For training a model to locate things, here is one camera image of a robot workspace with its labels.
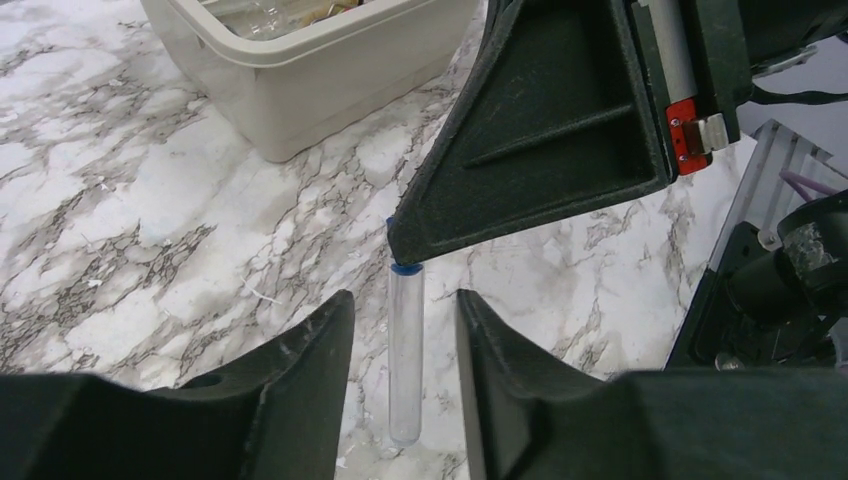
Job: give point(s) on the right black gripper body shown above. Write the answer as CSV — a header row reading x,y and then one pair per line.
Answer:
x,y
701,59

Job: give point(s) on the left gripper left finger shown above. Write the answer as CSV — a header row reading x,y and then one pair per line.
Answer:
x,y
273,413

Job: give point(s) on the beige plastic bin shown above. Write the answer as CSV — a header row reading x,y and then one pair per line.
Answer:
x,y
320,72

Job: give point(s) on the blue cap test tube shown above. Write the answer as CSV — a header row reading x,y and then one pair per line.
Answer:
x,y
405,351

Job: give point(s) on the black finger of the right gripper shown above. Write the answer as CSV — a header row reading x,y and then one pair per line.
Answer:
x,y
557,118

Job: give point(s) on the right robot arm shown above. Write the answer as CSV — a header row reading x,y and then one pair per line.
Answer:
x,y
763,305

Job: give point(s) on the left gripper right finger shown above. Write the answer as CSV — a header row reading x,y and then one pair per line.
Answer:
x,y
528,415

